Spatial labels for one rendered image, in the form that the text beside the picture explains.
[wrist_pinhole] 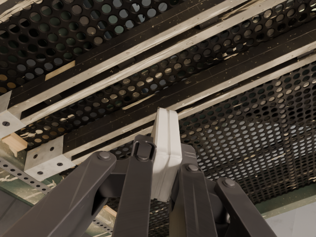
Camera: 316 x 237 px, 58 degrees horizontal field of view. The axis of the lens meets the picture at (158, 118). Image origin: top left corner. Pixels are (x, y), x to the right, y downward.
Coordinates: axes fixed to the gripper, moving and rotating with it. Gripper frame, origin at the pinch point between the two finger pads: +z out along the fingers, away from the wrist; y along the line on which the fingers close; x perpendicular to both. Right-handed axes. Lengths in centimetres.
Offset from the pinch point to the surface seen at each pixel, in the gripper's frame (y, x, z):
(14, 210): -63, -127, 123
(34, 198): -29, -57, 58
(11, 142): -34, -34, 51
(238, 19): 12.6, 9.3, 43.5
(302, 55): 32, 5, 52
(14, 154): -33, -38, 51
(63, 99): -19.2, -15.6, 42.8
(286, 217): 169, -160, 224
